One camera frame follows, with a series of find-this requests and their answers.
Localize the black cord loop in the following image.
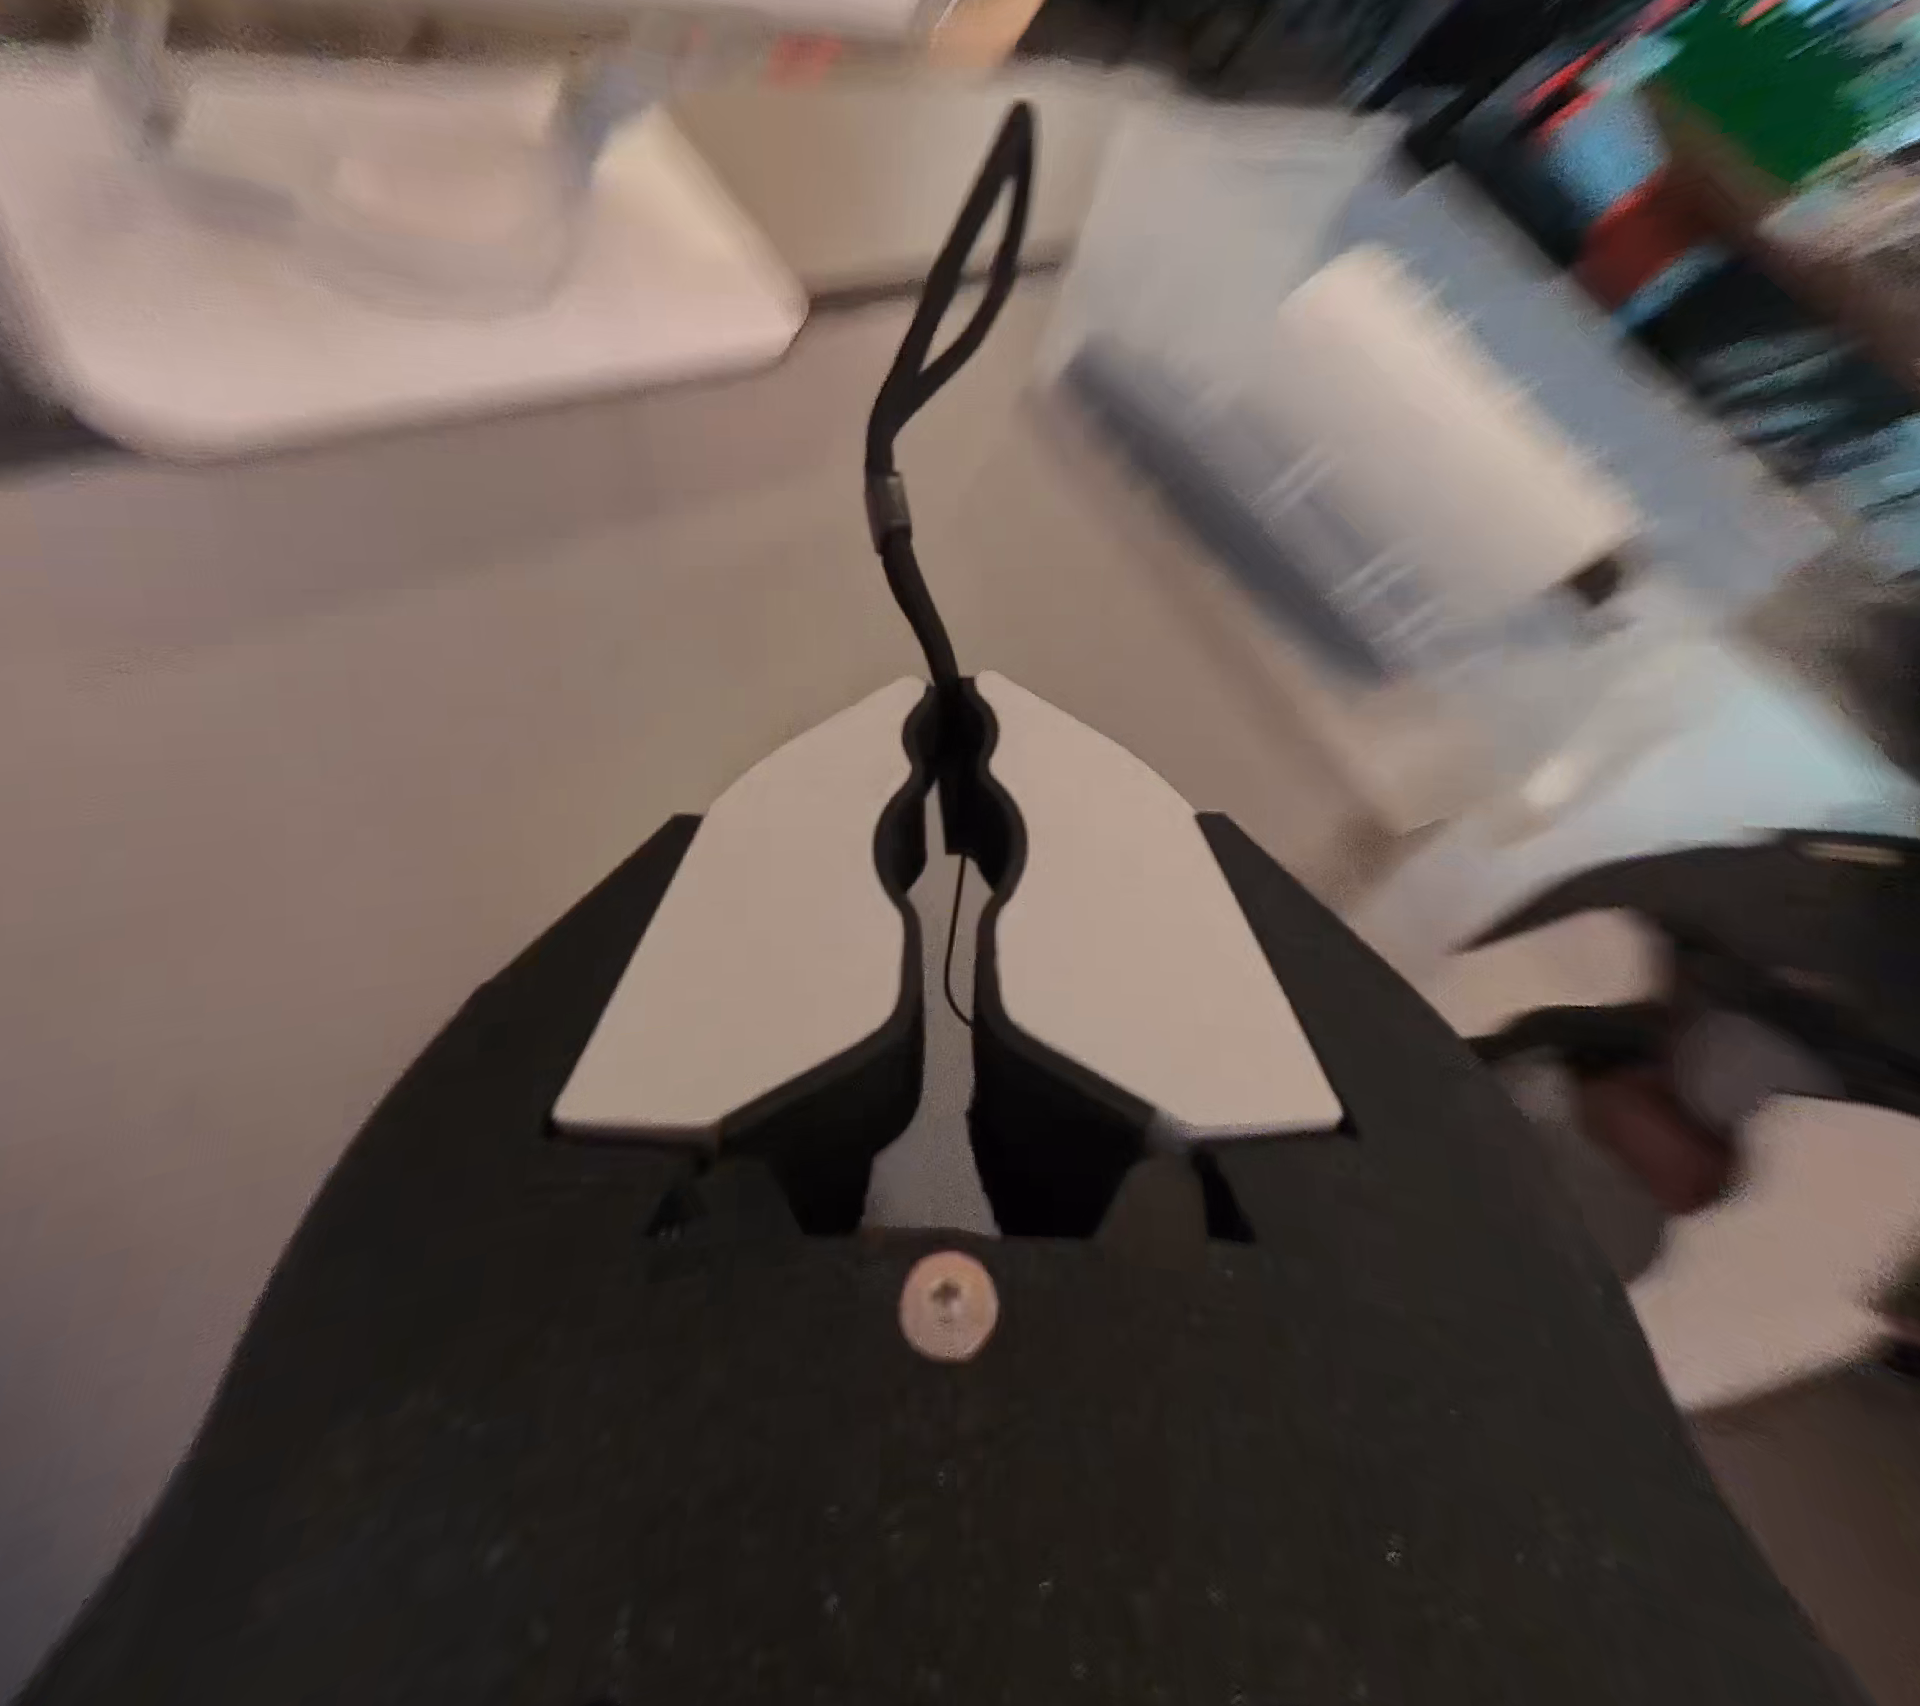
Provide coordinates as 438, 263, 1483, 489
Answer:
862, 97, 1040, 1034

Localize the grey desk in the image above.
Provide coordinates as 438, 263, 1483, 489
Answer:
0, 56, 1920, 1706

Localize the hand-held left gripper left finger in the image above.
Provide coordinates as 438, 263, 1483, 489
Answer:
552, 673, 941, 1235

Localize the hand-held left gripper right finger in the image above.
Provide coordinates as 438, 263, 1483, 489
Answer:
943, 668, 1349, 1235

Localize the person's right forearm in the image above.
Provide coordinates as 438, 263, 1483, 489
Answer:
1626, 1089, 1920, 1415

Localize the clear plastic bin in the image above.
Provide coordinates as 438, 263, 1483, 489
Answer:
1042, 103, 1920, 838

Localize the white flat device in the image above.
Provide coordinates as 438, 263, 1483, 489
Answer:
0, 61, 812, 464

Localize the white cylindrical roll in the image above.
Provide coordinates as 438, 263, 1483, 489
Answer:
1273, 240, 1649, 627

